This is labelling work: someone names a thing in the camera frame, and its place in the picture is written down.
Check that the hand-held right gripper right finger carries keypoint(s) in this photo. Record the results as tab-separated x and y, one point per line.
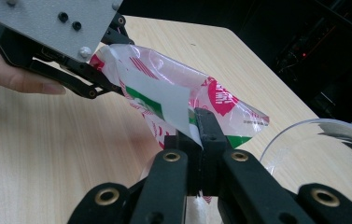
211	140

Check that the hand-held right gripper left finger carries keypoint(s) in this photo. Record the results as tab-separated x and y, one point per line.
194	168

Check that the red and white plastic bag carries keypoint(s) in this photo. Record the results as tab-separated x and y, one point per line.
170	93

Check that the clear jar with hinged lid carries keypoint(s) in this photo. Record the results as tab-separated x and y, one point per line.
320	155

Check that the dark equipment with red light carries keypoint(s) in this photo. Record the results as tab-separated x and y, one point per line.
302	59

